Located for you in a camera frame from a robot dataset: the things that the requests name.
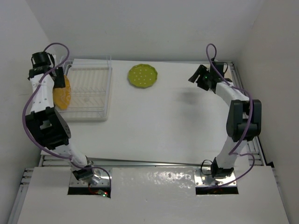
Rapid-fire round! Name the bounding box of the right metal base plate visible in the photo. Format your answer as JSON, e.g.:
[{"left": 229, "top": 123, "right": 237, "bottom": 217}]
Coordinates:
[{"left": 193, "top": 167, "right": 237, "bottom": 188}]

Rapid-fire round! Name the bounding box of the aluminium frame rail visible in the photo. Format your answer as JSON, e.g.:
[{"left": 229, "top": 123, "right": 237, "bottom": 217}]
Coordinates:
[{"left": 229, "top": 63, "right": 266, "bottom": 166}]

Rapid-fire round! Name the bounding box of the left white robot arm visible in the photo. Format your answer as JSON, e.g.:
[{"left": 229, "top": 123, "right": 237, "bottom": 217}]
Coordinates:
[{"left": 25, "top": 51, "right": 88, "bottom": 170}]

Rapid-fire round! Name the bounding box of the green polka dot plate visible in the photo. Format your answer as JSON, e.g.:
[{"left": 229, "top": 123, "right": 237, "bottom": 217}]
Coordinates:
[{"left": 128, "top": 64, "right": 158, "bottom": 89}]

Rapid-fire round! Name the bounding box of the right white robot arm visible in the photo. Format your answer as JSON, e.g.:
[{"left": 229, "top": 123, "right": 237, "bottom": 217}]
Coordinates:
[{"left": 188, "top": 63, "right": 262, "bottom": 178}]

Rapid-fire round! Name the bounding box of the orange plate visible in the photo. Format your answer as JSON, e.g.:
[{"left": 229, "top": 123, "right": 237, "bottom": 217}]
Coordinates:
[{"left": 53, "top": 75, "right": 71, "bottom": 110}]

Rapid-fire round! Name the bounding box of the small green circuit board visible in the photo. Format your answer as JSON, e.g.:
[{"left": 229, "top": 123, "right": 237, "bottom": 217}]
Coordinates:
[{"left": 97, "top": 189, "right": 108, "bottom": 197}]

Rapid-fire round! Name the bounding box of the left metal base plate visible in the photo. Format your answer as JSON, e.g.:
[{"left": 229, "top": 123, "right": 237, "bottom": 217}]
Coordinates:
[{"left": 69, "top": 169, "right": 110, "bottom": 187}]

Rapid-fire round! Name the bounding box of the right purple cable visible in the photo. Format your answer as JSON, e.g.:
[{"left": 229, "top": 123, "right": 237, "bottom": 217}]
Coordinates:
[{"left": 206, "top": 43, "right": 256, "bottom": 189}]

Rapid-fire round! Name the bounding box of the clear plastic dish rack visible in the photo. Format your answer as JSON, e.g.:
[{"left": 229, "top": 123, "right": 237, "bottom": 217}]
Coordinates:
[{"left": 56, "top": 55, "right": 112, "bottom": 122}]

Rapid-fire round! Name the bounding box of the purple cable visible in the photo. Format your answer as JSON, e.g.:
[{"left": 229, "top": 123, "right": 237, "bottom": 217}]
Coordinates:
[
  {"left": 206, "top": 43, "right": 256, "bottom": 189},
  {"left": 22, "top": 42, "right": 112, "bottom": 187}
]

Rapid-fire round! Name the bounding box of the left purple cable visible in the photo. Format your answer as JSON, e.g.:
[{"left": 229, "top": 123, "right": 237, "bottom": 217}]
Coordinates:
[{"left": 22, "top": 42, "right": 112, "bottom": 187}]

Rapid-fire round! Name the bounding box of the metal base plate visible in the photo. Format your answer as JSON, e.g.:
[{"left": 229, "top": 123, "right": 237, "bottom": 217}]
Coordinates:
[
  {"left": 69, "top": 169, "right": 110, "bottom": 187},
  {"left": 193, "top": 167, "right": 237, "bottom": 188}
]

